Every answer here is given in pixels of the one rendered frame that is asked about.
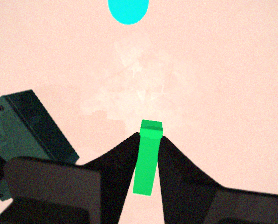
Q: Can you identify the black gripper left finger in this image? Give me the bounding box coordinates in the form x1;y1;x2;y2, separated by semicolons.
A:
3;132;141;224

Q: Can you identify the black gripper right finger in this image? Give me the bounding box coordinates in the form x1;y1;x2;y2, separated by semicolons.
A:
158;136;278;224

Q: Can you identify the cyan circle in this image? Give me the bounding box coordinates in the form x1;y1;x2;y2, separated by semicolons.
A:
107;0;149;25

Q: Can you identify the green rectangular post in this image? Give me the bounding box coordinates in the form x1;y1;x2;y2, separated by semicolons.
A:
133;119;163;196

